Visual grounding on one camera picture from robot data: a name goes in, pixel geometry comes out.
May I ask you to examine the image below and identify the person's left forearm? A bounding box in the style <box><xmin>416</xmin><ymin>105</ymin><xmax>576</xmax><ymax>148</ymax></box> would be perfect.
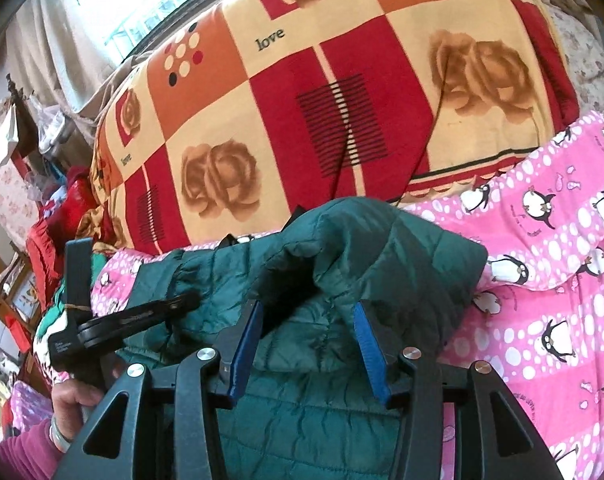
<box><xmin>0</xmin><ymin>416</ymin><xmax>68</xmax><ymax>480</ymax></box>

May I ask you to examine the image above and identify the black cable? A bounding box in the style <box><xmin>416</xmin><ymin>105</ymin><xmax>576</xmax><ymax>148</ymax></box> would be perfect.
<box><xmin>404</xmin><ymin>42</ymin><xmax>455</xmax><ymax>193</ymax></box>
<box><xmin>332</xmin><ymin>127</ymin><xmax>353</xmax><ymax>198</ymax></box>

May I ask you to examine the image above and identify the red clothes pile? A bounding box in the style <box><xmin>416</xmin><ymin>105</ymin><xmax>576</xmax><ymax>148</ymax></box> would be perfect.
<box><xmin>26</xmin><ymin>166</ymin><xmax>113</xmax><ymax>293</ymax></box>

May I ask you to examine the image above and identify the pale floral sheet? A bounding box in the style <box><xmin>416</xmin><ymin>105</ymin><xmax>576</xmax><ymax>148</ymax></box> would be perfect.
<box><xmin>547</xmin><ymin>4</ymin><xmax>604</xmax><ymax>122</ymax></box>

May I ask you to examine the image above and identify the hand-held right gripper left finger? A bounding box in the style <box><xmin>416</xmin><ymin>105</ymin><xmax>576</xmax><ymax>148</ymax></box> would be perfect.
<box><xmin>56</xmin><ymin>299</ymin><xmax>263</xmax><ymax>480</ymax></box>

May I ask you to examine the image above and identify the pink penguin print blanket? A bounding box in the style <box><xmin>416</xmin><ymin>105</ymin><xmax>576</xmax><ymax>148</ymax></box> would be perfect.
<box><xmin>32</xmin><ymin>110</ymin><xmax>604</xmax><ymax>480</ymax></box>

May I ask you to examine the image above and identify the beige curtain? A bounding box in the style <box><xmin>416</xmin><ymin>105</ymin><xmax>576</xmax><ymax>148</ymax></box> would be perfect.
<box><xmin>4</xmin><ymin>0</ymin><xmax>150</xmax><ymax>117</ymax></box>

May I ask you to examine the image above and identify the green puffer jacket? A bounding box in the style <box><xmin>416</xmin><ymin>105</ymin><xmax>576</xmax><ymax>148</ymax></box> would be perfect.
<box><xmin>116</xmin><ymin>196</ymin><xmax>489</xmax><ymax>480</ymax></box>

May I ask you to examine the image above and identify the person's left hand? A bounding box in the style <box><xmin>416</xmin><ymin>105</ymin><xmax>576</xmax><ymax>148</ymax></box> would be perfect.
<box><xmin>50</xmin><ymin>377</ymin><xmax>103</xmax><ymax>442</ymax></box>

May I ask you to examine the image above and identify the silver bracelet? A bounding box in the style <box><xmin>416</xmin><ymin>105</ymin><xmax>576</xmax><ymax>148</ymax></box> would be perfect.
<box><xmin>50</xmin><ymin>414</ymin><xmax>75</xmax><ymax>452</ymax></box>

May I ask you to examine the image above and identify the window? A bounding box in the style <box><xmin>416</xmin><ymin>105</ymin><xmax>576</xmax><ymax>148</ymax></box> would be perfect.
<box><xmin>70</xmin><ymin>0</ymin><xmax>263</xmax><ymax>58</ymax></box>

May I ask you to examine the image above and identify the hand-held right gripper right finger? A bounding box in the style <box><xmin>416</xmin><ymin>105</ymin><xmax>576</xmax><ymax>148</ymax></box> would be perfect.
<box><xmin>353</xmin><ymin>300</ymin><xmax>565</xmax><ymax>480</ymax></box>

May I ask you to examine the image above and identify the rose print checked quilt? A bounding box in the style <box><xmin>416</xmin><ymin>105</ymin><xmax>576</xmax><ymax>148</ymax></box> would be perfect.
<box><xmin>88</xmin><ymin>0</ymin><xmax>581</xmax><ymax>257</ymax></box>

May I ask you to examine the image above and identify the wooden furniture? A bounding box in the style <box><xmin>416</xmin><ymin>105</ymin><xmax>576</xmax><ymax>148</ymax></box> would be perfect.
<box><xmin>0</xmin><ymin>234</ymin><xmax>38</xmax><ymax>328</ymax></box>

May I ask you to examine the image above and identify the green cloth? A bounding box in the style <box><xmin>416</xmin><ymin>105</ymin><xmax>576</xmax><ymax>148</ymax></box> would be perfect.
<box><xmin>36</xmin><ymin>254</ymin><xmax>108</xmax><ymax>333</ymax></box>

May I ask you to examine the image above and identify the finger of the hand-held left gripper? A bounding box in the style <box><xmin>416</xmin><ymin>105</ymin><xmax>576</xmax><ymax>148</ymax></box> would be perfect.
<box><xmin>78</xmin><ymin>295</ymin><xmax>201</xmax><ymax>344</ymax></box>

